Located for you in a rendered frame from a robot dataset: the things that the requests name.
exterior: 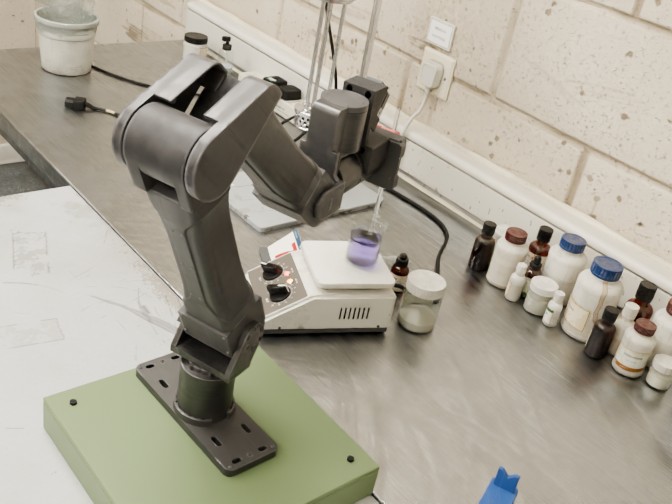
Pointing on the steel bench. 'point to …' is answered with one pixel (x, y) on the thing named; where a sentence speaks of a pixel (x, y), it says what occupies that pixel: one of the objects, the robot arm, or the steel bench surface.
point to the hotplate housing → (332, 308)
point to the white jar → (197, 43)
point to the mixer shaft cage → (318, 66)
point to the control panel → (278, 283)
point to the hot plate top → (327, 267)
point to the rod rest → (501, 488)
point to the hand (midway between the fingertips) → (392, 137)
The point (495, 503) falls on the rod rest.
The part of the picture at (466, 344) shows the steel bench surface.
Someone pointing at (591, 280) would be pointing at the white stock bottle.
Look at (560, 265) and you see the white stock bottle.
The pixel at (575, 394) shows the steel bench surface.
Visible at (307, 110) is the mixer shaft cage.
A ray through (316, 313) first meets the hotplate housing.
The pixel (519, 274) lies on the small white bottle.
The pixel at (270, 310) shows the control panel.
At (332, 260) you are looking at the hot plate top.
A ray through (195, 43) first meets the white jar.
